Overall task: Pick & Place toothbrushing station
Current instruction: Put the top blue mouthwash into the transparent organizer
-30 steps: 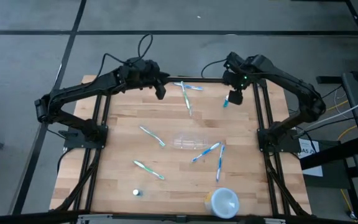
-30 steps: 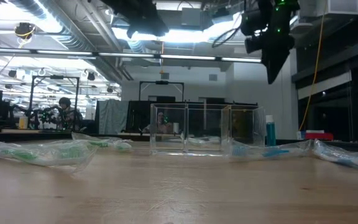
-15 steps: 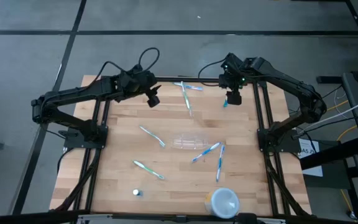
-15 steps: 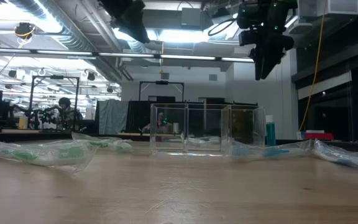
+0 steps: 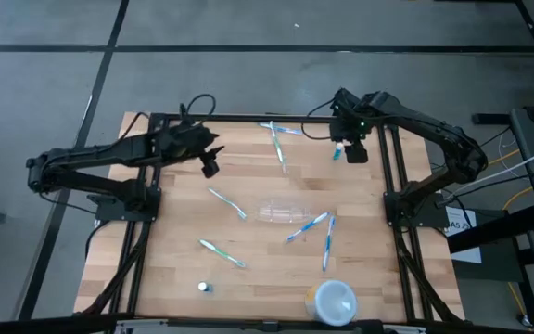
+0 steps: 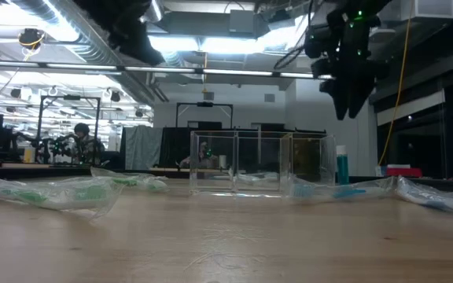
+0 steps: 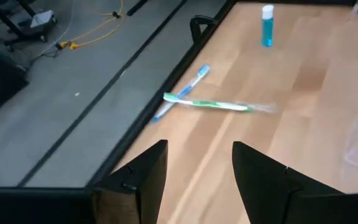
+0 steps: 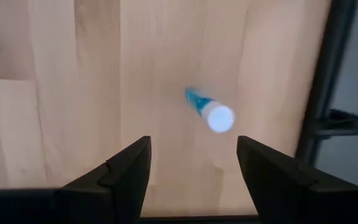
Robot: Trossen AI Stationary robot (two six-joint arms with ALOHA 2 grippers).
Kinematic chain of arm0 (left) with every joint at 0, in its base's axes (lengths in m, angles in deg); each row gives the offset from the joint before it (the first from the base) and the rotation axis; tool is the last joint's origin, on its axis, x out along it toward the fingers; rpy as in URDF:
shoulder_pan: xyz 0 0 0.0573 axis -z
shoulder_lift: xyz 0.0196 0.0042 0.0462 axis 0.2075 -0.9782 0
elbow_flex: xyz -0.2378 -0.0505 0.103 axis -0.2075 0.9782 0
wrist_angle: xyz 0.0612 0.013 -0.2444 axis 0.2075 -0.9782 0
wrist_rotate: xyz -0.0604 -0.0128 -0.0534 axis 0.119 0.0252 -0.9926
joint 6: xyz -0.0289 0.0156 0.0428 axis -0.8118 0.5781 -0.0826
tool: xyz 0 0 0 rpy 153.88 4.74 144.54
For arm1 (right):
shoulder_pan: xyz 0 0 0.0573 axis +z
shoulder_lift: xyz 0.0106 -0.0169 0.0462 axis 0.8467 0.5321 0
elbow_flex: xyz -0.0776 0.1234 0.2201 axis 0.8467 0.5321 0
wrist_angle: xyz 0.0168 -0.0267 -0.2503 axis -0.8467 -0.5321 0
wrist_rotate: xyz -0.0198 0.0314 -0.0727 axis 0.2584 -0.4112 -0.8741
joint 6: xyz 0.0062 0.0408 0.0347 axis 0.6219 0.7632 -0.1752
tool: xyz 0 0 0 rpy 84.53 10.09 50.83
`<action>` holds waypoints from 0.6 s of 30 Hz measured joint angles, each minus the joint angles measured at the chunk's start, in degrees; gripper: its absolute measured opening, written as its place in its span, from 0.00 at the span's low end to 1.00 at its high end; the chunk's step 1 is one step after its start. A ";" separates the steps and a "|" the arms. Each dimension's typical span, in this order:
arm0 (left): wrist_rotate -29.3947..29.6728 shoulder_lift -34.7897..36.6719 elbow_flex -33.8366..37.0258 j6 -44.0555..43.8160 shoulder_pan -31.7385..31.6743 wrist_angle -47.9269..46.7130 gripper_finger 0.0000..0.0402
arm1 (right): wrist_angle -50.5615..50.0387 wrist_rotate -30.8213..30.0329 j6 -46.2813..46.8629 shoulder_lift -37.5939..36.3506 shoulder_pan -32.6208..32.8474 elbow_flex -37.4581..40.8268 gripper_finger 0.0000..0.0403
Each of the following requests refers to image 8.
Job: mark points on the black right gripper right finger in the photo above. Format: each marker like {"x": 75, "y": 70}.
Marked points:
{"x": 278, "y": 193}

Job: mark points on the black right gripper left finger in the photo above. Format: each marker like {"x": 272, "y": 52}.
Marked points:
{"x": 110, "y": 193}

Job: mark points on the teal mouthwash bottle white cap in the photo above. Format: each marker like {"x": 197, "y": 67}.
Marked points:
{"x": 217, "y": 116}

